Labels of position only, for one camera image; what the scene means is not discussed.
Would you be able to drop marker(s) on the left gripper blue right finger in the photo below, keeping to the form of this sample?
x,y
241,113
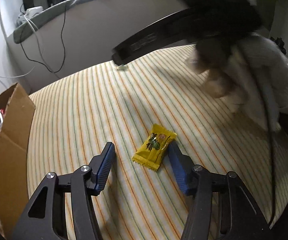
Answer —
x,y
239,216

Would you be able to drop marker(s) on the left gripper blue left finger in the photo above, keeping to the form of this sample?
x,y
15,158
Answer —
x,y
44,215

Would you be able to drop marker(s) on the yellow candy packet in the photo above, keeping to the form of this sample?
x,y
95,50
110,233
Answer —
x,y
151,153

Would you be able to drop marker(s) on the white gloved right hand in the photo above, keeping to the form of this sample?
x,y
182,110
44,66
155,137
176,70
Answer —
x,y
250,75

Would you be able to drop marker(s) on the brown cardboard box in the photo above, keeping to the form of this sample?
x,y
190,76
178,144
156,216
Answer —
x,y
14,138

